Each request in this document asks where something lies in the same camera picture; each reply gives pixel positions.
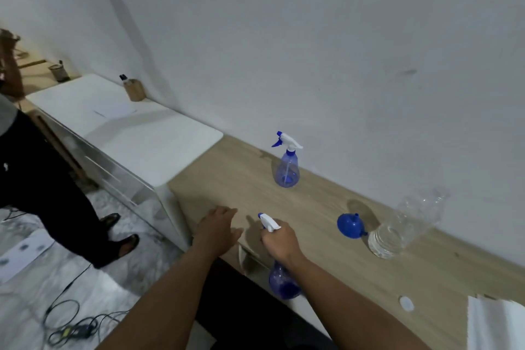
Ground person's left hand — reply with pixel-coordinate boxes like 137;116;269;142
192;205;245;257

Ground person's right hand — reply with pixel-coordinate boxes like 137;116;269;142
260;222;305;271

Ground blue spray bottle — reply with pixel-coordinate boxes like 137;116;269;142
271;131;304;189
258;213;303;300

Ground person's right forearm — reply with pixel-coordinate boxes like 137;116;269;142
283;257;432;350

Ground person's left forearm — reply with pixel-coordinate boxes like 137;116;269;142
96;239;224;350

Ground person's black trousers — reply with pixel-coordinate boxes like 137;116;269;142
196;257;338;350

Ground blue plastic funnel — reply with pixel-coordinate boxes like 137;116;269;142
337;213;368;239

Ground clear plastic water bottle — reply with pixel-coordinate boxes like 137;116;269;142
367;187;450;259

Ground white cabinet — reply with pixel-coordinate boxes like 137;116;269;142
25;73;224;253

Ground wooden pen holder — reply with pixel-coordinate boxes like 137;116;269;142
123;79;147;102

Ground white board with dots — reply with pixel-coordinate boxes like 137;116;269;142
0;229;56;284

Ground dark cup with pen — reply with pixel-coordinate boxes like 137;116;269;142
48;60;70;83

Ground white paper towel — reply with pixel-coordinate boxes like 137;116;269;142
467;296;525;350

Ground wooden chair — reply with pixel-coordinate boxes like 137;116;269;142
0;29;25;100

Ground black cable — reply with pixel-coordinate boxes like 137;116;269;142
43;263;133;347

